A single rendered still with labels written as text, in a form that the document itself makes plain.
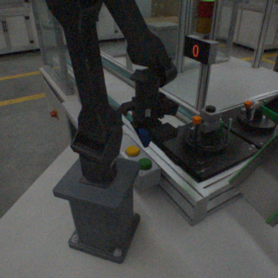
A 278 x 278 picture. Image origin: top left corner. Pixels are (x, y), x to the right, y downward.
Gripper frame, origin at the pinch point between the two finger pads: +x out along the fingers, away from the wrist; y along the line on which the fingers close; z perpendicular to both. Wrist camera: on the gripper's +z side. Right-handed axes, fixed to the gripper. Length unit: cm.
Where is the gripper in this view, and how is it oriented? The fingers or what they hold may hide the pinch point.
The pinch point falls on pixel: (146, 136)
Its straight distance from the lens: 68.0
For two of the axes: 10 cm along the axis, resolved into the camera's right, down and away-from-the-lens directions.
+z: 8.5, -3.0, 4.4
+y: -5.3, -4.8, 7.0
